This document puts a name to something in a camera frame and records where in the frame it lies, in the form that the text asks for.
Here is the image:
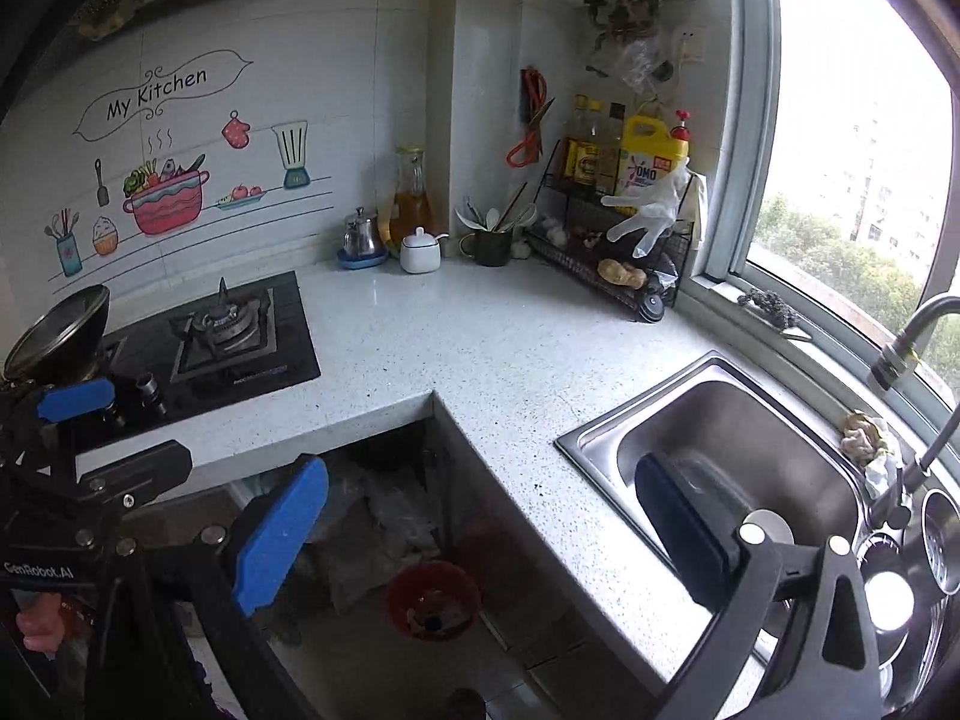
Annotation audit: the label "crumpled dish rag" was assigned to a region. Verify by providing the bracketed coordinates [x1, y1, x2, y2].
[838, 411, 902, 500]

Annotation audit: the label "steel teapot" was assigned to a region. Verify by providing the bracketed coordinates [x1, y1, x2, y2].
[341, 206, 384, 260]

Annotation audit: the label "window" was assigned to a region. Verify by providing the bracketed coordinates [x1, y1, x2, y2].
[705, 0, 960, 410]

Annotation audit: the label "dried plant sprig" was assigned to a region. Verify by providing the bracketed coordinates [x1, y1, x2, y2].
[737, 289, 805, 336]

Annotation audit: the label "hanging plastic bag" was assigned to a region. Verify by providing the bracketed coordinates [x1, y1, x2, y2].
[585, 0, 674, 92]

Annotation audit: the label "white bowl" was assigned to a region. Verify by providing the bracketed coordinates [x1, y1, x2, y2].
[862, 570, 917, 628]

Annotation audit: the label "white sugar pot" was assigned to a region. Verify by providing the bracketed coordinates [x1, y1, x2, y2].
[399, 227, 449, 274]

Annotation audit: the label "yellow detergent jug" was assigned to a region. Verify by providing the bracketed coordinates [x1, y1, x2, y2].
[615, 109, 695, 200]

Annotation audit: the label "steel sink strainer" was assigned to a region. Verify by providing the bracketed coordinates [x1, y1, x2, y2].
[921, 487, 960, 595]

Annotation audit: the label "white rubber glove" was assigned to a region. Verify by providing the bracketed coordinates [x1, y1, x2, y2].
[600, 163, 696, 260]

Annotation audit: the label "person's left hand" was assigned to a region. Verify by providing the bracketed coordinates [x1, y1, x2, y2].
[15, 592, 66, 651]

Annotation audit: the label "kitchen wall decal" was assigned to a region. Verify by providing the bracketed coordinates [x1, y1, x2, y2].
[43, 49, 335, 280]

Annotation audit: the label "steel faucet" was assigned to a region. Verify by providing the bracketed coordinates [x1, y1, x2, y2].
[867, 292, 960, 530]

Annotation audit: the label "black gas stove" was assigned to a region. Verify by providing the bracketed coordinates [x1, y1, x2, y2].
[45, 270, 323, 437]

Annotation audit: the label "glass oil carafe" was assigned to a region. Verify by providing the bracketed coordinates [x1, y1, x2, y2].
[390, 145, 435, 245]

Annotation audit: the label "crumpled white woven sack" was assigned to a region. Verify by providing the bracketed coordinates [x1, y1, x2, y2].
[315, 457, 445, 610]

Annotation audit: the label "black wire rack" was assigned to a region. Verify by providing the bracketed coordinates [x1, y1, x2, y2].
[525, 139, 696, 310]

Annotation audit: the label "stainless steel sink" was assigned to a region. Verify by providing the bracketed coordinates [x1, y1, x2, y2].
[555, 349, 960, 713]

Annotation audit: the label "black wok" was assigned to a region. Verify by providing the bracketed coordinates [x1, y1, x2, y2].
[4, 285, 113, 385]

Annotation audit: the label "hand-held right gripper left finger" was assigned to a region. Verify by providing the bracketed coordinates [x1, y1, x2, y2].
[82, 454, 331, 720]

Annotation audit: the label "red handled scissors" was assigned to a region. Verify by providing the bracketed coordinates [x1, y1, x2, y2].
[506, 67, 557, 170]

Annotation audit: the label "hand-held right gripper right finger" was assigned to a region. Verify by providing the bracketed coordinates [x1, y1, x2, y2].
[634, 451, 882, 720]

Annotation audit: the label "black utensil mug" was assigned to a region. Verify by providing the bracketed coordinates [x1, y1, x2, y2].
[459, 229, 514, 268]

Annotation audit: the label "red plastic bin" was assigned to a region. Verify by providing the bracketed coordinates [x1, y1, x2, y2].
[385, 561, 482, 642]

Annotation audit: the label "dark sauce bottles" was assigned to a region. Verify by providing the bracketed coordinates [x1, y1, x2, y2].
[561, 94, 625, 190]

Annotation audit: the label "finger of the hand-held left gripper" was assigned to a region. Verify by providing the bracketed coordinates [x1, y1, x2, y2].
[75, 441, 194, 511]
[0, 380, 117, 458]

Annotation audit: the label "ginger root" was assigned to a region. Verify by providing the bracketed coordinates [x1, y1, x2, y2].
[598, 259, 648, 288]

